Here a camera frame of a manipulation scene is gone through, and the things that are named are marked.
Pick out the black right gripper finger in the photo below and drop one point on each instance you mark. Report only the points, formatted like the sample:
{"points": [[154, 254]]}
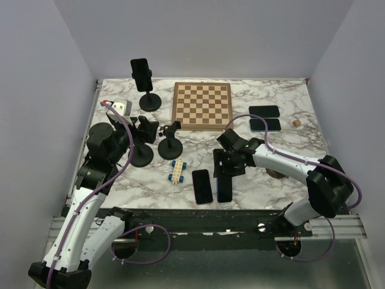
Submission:
{"points": [[235, 171], [218, 157]]}

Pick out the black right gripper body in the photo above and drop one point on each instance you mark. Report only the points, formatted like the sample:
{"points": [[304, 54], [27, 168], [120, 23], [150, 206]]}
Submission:
{"points": [[228, 158]]}

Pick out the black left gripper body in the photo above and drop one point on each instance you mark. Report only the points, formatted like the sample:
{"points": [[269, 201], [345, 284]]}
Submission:
{"points": [[123, 134]]}

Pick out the blue phone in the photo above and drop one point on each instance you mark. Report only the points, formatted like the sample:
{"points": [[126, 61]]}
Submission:
{"points": [[224, 189]]}

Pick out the pink phone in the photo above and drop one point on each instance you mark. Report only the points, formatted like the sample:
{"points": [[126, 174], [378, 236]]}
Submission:
{"points": [[202, 187]]}

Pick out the black stand for pink phone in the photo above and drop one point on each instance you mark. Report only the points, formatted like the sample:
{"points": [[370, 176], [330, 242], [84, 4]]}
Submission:
{"points": [[142, 155]]}

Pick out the black stand with blue phone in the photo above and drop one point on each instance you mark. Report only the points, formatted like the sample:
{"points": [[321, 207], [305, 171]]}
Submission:
{"points": [[170, 148]]}

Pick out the teal phone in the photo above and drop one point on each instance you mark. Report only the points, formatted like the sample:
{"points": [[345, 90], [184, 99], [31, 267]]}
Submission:
{"points": [[258, 125]]}

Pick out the black phone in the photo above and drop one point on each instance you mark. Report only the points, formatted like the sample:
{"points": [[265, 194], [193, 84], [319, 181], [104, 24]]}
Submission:
{"points": [[265, 111], [142, 74]]}

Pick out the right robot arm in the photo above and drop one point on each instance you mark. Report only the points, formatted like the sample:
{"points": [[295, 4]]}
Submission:
{"points": [[328, 186]]}

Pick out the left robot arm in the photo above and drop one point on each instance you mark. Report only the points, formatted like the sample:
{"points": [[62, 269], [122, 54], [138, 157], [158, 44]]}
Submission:
{"points": [[69, 262]]}

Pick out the black round phone stand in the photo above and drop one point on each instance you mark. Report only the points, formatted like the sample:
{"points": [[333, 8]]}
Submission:
{"points": [[150, 102]]}

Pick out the brown base phone stand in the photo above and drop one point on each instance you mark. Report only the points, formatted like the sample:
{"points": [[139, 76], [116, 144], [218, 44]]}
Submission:
{"points": [[275, 174]]}

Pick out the black phone on stand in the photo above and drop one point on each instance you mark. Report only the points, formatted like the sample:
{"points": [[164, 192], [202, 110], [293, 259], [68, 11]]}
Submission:
{"points": [[142, 74]]}

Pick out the blue white toy block car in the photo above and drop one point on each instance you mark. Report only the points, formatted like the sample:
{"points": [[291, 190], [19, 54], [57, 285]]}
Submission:
{"points": [[178, 167]]}

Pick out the wooden chessboard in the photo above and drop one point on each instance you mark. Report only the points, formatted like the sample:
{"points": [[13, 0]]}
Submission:
{"points": [[202, 106]]}

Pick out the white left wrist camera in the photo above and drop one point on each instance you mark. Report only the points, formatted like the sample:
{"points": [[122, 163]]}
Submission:
{"points": [[122, 107]]}

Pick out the black mounting rail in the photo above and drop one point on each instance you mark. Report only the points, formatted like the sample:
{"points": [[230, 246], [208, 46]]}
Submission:
{"points": [[155, 230]]}

